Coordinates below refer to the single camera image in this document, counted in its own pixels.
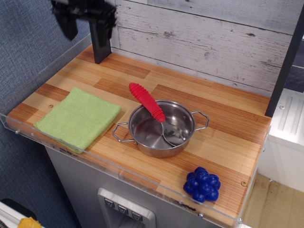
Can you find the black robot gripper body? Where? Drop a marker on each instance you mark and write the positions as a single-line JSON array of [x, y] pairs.
[[82, 9]]

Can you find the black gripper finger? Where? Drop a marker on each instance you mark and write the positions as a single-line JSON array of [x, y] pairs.
[[102, 32], [67, 23]]

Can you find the blue toy grape bunch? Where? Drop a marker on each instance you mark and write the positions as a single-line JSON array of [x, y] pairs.
[[202, 185]]

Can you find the green folded cloth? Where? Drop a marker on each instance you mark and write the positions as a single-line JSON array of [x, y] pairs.
[[78, 120]]

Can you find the small steel pot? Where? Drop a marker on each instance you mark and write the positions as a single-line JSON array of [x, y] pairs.
[[146, 132]]

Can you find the grey toy fridge cabinet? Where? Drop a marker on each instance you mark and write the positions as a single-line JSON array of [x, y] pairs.
[[81, 181]]

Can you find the silver dispenser button panel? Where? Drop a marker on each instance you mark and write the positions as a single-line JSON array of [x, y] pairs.
[[120, 212]]

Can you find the yellow object at corner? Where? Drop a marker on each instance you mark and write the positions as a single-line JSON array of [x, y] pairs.
[[29, 223]]

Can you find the white ridged side unit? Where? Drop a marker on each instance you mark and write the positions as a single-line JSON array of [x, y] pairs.
[[282, 156]]

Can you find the dark left frame post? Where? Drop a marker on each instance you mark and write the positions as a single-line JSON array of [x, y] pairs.
[[101, 10]]

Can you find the red handled metal spoon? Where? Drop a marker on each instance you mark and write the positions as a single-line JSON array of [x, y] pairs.
[[172, 134]]

